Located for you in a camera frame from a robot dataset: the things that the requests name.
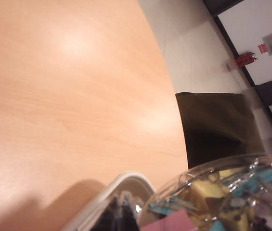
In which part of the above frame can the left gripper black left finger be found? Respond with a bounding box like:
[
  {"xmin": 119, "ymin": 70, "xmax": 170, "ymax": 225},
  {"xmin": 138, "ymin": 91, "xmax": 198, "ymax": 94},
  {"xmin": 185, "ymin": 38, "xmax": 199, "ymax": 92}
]
[{"xmin": 99, "ymin": 191, "xmax": 141, "ymax": 231}]

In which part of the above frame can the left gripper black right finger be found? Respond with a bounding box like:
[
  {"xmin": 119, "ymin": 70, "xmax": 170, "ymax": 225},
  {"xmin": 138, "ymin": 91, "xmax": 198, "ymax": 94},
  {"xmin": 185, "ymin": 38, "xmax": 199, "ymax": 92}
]
[{"xmin": 243, "ymin": 84, "xmax": 272, "ymax": 154}]

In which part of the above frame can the clear round plastic jar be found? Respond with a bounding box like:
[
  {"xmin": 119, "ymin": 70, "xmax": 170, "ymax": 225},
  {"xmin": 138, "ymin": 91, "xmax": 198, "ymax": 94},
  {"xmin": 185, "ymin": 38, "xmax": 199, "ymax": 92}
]
[{"xmin": 139, "ymin": 154, "xmax": 272, "ymax": 231}]

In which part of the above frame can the beige rectangular pulp container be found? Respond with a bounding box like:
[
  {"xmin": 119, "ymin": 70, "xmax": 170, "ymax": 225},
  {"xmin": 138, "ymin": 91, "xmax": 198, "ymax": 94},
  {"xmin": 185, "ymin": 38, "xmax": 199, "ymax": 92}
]
[{"xmin": 61, "ymin": 170, "xmax": 157, "ymax": 231}]

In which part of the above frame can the teal binder clip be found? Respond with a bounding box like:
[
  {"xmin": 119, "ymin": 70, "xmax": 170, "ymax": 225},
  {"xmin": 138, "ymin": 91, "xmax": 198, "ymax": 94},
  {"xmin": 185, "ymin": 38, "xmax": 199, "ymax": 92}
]
[
  {"xmin": 207, "ymin": 220, "xmax": 225, "ymax": 231},
  {"xmin": 149, "ymin": 197, "xmax": 194, "ymax": 215},
  {"xmin": 229, "ymin": 168, "xmax": 272, "ymax": 193}
]

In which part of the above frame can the yellow binder clip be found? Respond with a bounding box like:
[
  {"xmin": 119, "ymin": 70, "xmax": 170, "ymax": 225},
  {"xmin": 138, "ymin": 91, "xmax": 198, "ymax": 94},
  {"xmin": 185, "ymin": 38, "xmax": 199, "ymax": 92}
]
[
  {"xmin": 190, "ymin": 179, "xmax": 230, "ymax": 212},
  {"xmin": 222, "ymin": 206, "xmax": 254, "ymax": 231},
  {"xmin": 207, "ymin": 169, "xmax": 225, "ymax": 181}
]

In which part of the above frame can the pink sticky note pad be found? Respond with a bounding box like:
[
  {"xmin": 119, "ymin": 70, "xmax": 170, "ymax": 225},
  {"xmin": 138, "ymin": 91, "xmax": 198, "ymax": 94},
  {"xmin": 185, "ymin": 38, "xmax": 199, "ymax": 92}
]
[{"xmin": 140, "ymin": 208, "xmax": 194, "ymax": 231}]

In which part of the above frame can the dark brown chair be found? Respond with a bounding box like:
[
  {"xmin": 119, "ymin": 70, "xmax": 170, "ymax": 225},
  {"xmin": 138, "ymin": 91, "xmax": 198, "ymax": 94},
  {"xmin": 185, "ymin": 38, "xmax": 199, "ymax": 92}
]
[{"xmin": 175, "ymin": 92, "xmax": 268, "ymax": 169}]

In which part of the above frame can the red fire extinguisher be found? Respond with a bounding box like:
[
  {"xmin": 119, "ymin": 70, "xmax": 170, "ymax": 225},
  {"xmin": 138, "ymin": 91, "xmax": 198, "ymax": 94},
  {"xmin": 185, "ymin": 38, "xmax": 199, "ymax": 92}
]
[{"xmin": 234, "ymin": 51, "xmax": 258, "ymax": 67}]

